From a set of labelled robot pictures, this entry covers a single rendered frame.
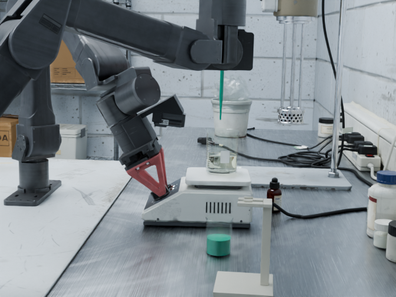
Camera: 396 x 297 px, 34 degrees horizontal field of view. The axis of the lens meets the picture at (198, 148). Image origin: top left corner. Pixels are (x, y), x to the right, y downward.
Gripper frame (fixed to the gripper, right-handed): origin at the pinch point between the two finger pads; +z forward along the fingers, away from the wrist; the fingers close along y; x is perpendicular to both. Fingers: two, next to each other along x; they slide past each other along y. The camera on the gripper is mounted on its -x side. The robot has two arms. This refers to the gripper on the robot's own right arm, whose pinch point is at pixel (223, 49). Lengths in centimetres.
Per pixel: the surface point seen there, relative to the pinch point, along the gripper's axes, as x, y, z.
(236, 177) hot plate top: 23.0, -3.3, -4.4
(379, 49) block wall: 0, -49, 81
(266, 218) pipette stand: 21.8, -6.1, -36.7
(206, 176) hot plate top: 23.1, 2.3, -4.1
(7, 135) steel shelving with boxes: 48, 103, 199
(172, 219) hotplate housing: 30.4, 8.0, -8.1
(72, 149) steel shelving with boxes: 56, 72, 208
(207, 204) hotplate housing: 27.3, 2.0, -8.1
